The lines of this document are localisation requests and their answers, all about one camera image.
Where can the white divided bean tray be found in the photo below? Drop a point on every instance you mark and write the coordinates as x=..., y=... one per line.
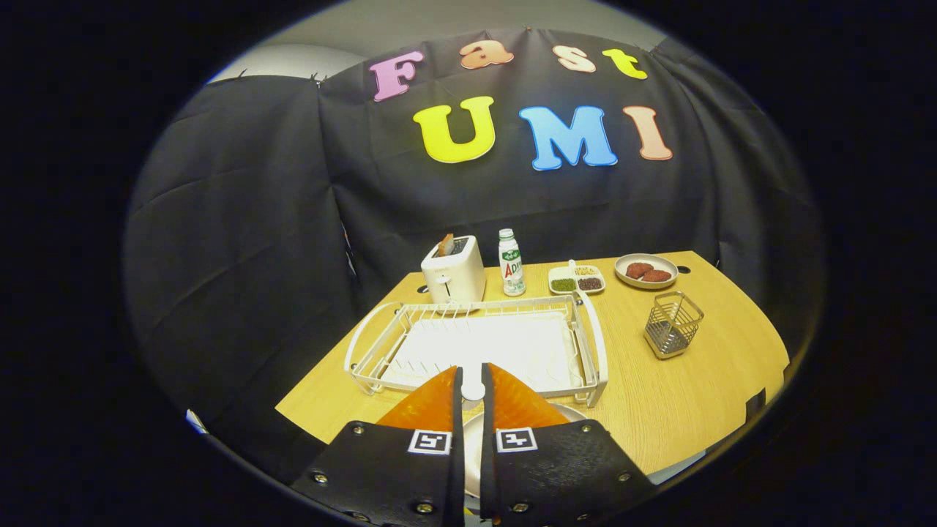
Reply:
x=567, y=272

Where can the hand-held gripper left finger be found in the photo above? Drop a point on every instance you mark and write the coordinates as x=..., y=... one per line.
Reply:
x=459, y=476

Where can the white toaster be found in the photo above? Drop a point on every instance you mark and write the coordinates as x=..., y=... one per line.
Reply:
x=454, y=282

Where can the white plate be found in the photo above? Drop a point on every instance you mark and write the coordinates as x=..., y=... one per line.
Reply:
x=473, y=454

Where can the red meat patty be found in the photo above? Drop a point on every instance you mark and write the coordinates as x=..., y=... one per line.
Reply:
x=659, y=276
x=637, y=270

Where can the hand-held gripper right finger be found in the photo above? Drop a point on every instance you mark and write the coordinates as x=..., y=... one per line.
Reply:
x=486, y=476

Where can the black backdrop cloth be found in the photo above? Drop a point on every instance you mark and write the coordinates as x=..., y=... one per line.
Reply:
x=256, y=219

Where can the brown toast slice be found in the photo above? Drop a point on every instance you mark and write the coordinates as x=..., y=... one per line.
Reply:
x=445, y=245

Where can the black table edge bracket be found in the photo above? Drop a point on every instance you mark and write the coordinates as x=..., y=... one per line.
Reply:
x=755, y=404

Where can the white drink bottle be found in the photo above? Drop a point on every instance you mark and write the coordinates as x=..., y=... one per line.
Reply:
x=511, y=267

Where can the beige plate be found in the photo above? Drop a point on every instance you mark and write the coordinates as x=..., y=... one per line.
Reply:
x=662, y=260

